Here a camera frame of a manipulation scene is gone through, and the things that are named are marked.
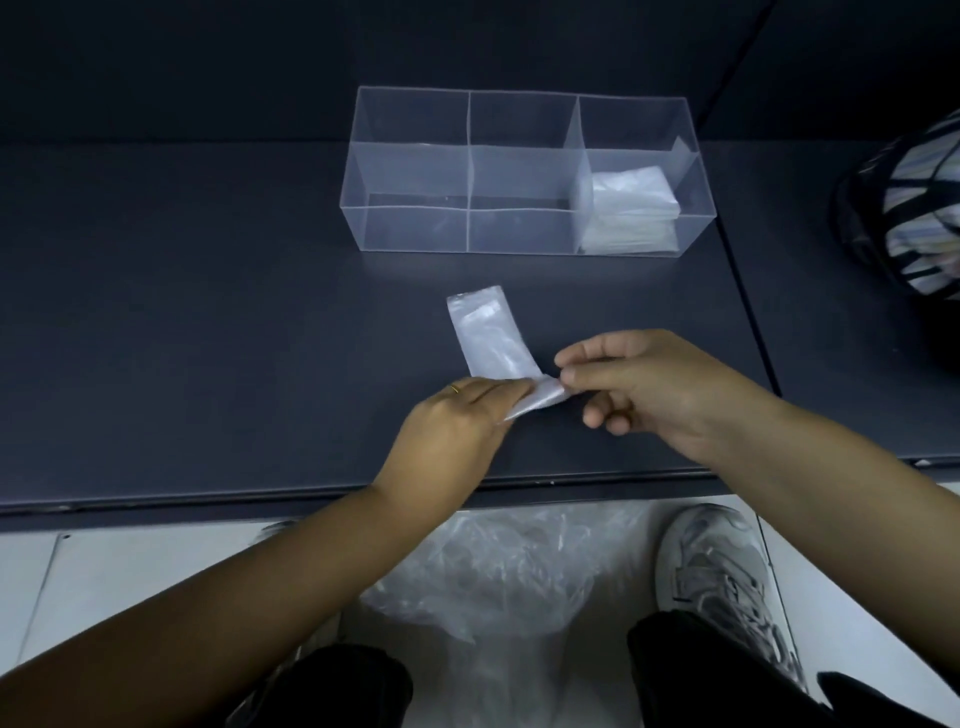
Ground person's right hand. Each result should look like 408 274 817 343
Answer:
553 328 785 468

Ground person's left hand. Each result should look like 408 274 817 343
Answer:
372 377 538 513

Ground clear plastic bag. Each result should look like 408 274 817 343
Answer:
446 284 573 426

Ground pile of plastic bags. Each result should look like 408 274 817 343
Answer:
358 502 665 728

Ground stack of plastic bags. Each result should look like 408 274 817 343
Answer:
577 165 684 256

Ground clear three-compartment plastic box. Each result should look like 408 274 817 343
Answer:
338 85 716 260

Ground person's left forearm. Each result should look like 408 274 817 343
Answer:
0 483 451 728

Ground person's right forearm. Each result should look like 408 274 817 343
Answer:
712 397 960 691

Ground person's right grey shoe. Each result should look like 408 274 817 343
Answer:
653 503 810 693

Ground person's grey shoe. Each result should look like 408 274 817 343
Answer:
653 503 810 693
224 521 348 725

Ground person's left grey shoe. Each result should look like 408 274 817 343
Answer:
224 521 348 725

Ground black white striped tote bag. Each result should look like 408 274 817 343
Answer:
828 108 960 303

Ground black trousers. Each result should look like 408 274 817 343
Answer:
243 608 946 728

